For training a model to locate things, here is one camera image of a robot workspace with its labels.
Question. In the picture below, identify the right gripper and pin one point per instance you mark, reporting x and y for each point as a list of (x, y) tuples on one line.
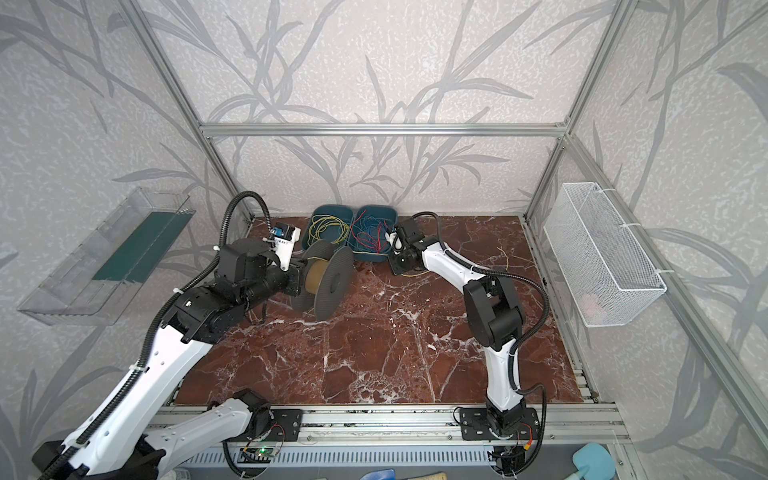
[(397, 255)]

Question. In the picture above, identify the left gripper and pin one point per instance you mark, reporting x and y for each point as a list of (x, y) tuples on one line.
[(297, 276)]

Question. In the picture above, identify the teal bin with red cables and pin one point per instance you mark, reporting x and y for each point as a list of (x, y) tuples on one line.
[(369, 230)]

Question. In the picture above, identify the teal bin with yellow cables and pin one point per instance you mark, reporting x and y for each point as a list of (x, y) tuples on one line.
[(330, 222)]

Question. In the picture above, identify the dark grey foam spool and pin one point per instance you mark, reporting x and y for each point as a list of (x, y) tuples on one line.
[(324, 280)]

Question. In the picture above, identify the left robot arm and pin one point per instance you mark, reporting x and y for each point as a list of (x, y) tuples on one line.
[(114, 443)]

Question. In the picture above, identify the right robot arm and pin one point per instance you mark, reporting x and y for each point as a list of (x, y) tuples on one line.
[(494, 314)]

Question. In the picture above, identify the green circuit board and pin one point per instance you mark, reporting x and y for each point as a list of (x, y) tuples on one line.
[(258, 455)]

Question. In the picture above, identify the light blue plastic object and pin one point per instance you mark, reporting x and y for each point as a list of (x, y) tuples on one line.
[(592, 462)]

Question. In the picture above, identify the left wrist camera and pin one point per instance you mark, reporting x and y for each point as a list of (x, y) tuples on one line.
[(283, 237)]

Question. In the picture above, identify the clear plastic wall shelf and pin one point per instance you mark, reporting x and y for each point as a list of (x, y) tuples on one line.
[(95, 284)]

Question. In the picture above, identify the white wire mesh basket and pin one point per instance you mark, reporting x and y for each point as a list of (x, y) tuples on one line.
[(611, 278)]

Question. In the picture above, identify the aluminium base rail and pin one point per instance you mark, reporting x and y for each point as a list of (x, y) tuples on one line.
[(445, 425)]

